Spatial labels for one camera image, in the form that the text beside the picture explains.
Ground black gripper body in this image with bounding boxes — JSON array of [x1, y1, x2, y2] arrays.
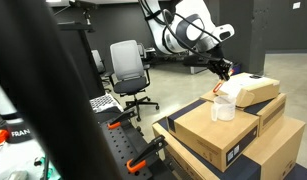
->
[[207, 58, 233, 75]]

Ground orange capped marker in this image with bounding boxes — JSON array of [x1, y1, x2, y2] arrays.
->
[[212, 80, 225, 93]]

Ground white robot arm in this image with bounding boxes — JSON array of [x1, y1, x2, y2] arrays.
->
[[138, 0, 235, 81]]

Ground clear plastic measuring jug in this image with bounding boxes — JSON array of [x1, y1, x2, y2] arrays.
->
[[211, 95, 236, 121]]

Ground cardboard box under jug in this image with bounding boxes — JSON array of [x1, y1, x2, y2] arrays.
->
[[166, 99, 259, 172]]

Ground blue recycling bin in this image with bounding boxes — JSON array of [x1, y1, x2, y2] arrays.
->
[[233, 63, 241, 74]]

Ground small cardboard box with label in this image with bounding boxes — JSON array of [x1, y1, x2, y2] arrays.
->
[[214, 73, 280, 107]]

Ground cardboard box under small box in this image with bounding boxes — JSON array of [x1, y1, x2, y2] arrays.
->
[[201, 91, 286, 136]]

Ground large bottom cardboard box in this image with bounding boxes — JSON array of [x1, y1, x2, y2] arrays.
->
[[152, 116, 307, 180]]

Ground grey mesh office chair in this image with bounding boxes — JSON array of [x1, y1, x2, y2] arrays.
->
[[110, 40, 160, 113]]

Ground black orange clamp far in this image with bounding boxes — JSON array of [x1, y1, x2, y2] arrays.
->
[[107, 109, 136, 130]]

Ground black orange clamp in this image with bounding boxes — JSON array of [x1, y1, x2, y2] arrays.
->
[[107, 109, 136, 130], [126, 135, 167, 174]]

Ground black orange clamp near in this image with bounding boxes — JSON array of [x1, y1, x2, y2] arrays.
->
[[126, 135, 167, 174]]

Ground black perforated mounting table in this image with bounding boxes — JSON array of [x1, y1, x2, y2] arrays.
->
[[100, 120, 176, 180]]

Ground black camera stand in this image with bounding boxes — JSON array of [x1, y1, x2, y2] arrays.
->
[[58, 0, 105, 100]]

